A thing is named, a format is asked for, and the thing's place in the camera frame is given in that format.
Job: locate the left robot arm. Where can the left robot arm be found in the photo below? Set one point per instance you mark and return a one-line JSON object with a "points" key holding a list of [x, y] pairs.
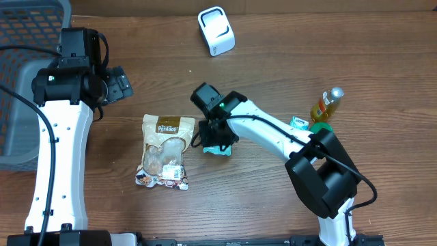
{"points": [[65, 96]]}

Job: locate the teal wafer packet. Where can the teal wafer packet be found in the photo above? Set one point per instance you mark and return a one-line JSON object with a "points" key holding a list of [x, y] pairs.
{"points": [[217, 151]]}

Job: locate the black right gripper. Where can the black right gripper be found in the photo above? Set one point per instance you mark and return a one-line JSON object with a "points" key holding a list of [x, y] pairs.
{"points": [[209, 139]]}

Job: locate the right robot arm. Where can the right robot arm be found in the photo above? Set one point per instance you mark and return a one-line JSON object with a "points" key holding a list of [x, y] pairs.
{"points": [[323, 175]]}

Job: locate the yellow dish soap bottle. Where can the yellow dish soap bottle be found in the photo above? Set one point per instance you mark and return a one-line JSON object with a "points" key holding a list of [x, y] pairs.
{"points": [[325, 107]]}

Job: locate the green lidded jar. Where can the green lidded jar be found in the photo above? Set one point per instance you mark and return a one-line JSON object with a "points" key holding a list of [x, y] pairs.
{"points": [[321, 125]]}

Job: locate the brown snack bag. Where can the brown snack bag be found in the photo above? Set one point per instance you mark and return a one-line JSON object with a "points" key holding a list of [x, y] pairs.
{"points": [[165, 140]]}

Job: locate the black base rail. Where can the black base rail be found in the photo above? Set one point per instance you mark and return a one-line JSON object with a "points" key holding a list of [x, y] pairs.
{"points": [[313, 240]]}

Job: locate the white barcode scanner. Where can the white barcode scanner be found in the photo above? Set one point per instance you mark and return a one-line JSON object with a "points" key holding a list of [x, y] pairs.
{"points": [[216, 30]]}

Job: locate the teal tissue pack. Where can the teal tissue pack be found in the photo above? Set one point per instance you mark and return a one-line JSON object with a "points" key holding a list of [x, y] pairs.
{"points": [[299, 123]]}

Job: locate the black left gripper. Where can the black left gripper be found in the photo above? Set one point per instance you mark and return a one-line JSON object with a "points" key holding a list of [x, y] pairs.
{"points": [[118, 83]]}

